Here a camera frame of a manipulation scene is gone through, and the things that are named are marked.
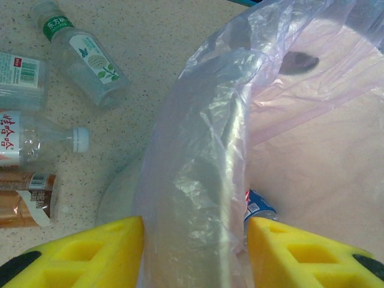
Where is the clear bottle green label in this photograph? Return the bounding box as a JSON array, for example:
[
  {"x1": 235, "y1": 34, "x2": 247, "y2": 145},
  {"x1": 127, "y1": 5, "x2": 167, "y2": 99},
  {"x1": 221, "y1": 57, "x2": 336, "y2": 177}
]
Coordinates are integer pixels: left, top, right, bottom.
[{"x1": 31, "y1": 0, "x2": 131, "y2": 109}]

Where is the brown label plastic bottle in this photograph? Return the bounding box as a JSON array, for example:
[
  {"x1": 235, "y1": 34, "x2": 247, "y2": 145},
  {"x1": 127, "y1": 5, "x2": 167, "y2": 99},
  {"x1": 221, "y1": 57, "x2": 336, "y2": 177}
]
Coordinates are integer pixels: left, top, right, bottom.
[{"x1": 0, "y1": 170, "x2": 59, "y2": 229}]

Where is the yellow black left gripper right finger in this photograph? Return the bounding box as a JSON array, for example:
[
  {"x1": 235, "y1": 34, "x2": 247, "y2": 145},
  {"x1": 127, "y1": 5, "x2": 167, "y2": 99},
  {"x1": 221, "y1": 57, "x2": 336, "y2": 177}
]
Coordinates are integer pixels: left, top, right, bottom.
[{"x1": 247, "y1": 216, "x2": 384, "y2": 288}]

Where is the translucent pink bin liner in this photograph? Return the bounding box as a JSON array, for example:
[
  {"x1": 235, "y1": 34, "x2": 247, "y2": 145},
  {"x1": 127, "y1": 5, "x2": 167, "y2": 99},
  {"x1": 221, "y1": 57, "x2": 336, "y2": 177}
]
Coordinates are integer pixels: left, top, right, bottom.
[{"x1": 131, "y1": 0, "x2": 384, "y2": 288}]

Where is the clear bottle red white label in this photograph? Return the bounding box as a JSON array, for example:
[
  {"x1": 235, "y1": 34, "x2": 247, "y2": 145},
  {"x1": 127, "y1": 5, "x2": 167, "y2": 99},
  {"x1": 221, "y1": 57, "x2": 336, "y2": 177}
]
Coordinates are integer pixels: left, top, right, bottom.
[{"x1": 0, "y1": 109, "x2": 92, "y2": 169}]

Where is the clear bottle white barcode label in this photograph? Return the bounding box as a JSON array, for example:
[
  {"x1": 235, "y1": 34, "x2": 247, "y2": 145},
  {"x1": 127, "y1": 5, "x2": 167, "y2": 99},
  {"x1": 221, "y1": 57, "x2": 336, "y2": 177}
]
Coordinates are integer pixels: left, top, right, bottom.
[{"x1": 0, "y1": 50, "x2": 49, "y2": 113}]

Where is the clear bottle blue label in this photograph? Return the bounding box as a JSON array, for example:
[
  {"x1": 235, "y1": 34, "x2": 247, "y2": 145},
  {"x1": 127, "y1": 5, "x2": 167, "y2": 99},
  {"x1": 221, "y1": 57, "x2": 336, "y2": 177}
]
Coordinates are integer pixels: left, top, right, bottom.
[{"x1": 242, "y1": 188, "x2": 278, "y2": 224}]

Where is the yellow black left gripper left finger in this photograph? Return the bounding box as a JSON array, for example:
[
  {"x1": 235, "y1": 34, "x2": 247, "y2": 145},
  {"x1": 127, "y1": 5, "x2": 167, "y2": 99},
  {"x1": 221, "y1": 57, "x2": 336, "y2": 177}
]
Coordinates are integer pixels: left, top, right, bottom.
[{"x1": 0, "y1": 215, "x2": 145, "y2": 288}]

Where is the white plastic bin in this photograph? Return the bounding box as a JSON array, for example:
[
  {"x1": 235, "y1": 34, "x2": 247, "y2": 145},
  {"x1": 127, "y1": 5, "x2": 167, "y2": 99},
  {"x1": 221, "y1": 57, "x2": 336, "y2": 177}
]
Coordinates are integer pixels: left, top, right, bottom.
[{"x1": 94, "y1": 17, "x2": 384, "y2": 288}]

